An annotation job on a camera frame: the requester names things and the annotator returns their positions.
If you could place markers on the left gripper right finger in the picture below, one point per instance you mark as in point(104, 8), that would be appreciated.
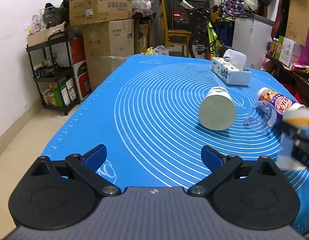
point(222, 167)

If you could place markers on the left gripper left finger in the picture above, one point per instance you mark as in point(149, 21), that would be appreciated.
point(84, 168)

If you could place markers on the paper cup blue orange print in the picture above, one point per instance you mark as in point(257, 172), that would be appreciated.
point(294, 142)

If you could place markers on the white paper cup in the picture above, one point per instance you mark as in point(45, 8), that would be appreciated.
point(217, 111)

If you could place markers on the clear plastic cup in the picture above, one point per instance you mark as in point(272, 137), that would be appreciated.
point(261, 117)

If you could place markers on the purple printed paper cup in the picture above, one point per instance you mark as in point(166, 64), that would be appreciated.
point(270, 101)

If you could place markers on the blue silicone baking mat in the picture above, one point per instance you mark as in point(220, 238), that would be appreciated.
point(146, 114)

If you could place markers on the white tissue box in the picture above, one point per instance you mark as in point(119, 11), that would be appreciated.
point(231, 68)

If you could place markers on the black shelf rack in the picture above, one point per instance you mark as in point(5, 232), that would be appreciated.
point(55, 82)

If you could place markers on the dark wooden side table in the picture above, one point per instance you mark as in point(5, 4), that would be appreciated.
point(294, 83)

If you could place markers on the black green bicycle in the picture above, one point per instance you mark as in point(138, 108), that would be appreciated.
point(205, 25)

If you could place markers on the lower cardboard box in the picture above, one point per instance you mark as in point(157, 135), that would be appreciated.
point(107, 46)

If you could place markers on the green white carton box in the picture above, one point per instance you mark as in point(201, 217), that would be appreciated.
point(284, 50)

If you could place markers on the white chest freezer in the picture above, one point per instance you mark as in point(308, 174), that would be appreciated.
point(251, 36)

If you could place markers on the wooden yellow chair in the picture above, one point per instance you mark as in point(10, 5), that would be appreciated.
point(168, 34)

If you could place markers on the black helmet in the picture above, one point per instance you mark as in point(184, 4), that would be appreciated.
point(55, 15)

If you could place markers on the upper open cardboard box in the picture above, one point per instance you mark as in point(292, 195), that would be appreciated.
point(83, 12)

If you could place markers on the tall brown cardboard box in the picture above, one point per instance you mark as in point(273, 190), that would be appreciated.
point(298, 21)

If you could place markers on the floral purple bag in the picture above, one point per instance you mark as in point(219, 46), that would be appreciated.
point(232, 8)

